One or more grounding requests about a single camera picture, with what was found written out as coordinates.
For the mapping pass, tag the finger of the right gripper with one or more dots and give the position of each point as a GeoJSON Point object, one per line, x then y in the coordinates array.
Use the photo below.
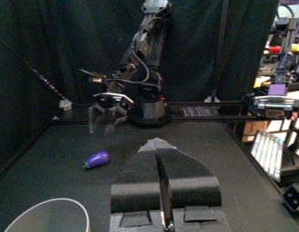
{"type": "Point", "coordinates": [116, 120]}
{"type": "Point", "coordinates": [94, 119]}

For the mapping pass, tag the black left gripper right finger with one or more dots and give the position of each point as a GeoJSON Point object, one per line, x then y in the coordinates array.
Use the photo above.
{"type": "Point", "coordinates": [190, 181]}

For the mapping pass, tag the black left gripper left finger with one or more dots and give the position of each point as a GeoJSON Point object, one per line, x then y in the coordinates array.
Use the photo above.
{"type": "Point", "coordinates": [132, 181]}

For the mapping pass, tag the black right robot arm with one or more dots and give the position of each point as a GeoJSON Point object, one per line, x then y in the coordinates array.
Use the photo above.
{"type": "Point", "coordinates": [149, 63]}

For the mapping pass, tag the purple toy eggplant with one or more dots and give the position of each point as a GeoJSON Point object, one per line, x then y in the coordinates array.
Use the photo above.
{"type": "Point", "coordinates": [97, 159]}

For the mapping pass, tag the white striped panel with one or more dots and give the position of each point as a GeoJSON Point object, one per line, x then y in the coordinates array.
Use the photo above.
{"type": "Point", "coordinates": [268, 154]}

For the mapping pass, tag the black cloth curtain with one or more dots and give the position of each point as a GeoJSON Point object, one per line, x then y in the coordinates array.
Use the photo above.
{"type": "Point", "coordinates": [57, 45]}

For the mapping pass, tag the black box with holes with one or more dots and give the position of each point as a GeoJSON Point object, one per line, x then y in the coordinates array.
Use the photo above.
{"type": "Point", "coordinates": [293, 198]}

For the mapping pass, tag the purple and black leader gripper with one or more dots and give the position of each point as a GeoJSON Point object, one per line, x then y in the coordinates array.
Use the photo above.
{"type": "Point", "coordinates": [276, 101]}

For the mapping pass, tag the red object on shelf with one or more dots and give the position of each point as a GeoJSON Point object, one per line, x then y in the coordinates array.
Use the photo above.
{"type": "Point", "coordinates": [274, 49]}

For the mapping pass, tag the yellow object on shelf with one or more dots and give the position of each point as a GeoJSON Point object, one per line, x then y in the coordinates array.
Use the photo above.
{"type": "Point", "coordinates": [296, 47]}

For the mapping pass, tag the white corner bracket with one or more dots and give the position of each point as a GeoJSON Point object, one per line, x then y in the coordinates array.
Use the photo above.
{"type": "Point", "coordinates": [65, 104]}

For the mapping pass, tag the black horizontal frame bar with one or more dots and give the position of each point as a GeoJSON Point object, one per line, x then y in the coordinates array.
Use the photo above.
{"type": "Point", "coordinates": [210, 119]}

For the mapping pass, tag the black vertical frame post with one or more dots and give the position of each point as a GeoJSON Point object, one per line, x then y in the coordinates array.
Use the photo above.
{"type": "Point", "coordinates": [220, 51]}

